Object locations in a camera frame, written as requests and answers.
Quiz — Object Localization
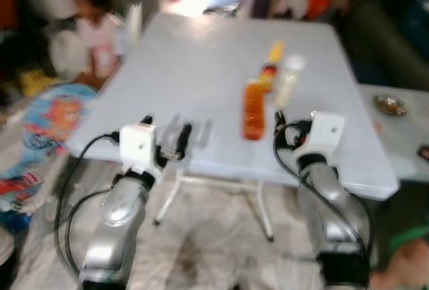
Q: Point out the orange juice bottle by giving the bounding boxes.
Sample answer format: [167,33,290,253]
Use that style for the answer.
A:
[242,80,267,141]

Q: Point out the white mayonnaise bottle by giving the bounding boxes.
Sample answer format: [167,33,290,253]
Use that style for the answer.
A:
[274,55,307,109]

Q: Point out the yellow-capped honey bottle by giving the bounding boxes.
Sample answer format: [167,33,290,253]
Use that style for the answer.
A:
[260,40,286,94]

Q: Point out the large white plastic table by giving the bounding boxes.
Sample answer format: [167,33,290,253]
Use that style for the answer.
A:
[67,11,402,242]

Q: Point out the blue baby bouncer seat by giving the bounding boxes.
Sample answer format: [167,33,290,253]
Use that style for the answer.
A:
[0,83,99,214]

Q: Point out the white plastic chair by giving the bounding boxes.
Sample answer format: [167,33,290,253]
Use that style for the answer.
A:
[124,3,143,54]

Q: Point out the curly-haired child in pink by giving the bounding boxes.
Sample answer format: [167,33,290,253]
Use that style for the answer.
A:
[50,0,128,90]

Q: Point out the small metal bowl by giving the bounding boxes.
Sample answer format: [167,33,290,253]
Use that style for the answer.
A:
[373,94,408,117]

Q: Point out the small white side table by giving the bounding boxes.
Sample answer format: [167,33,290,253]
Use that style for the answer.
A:
[355,83,429,185]

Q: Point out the yellow toy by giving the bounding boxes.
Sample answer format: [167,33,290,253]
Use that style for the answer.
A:
[19,68,58,97]

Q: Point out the black remote control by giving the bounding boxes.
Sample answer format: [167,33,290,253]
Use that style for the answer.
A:
[416,143,429,163]

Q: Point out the dark sofa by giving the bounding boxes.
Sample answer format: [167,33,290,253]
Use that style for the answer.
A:
[341,0,429,90]

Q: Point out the barefoot person in green shorts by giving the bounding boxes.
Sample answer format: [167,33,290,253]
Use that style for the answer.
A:
[369,226,429,290]

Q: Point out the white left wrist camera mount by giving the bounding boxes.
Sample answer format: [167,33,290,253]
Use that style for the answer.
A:
[119,123,162,171]

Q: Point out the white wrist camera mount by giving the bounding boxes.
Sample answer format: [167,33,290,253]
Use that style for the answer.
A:
[119,123,162,171]
[298,111,347,157]

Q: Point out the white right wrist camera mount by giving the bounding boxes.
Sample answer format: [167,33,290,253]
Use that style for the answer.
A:
[298,111,347,157]

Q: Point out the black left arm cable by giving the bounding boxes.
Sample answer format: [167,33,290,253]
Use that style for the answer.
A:
[55,132,123,285]

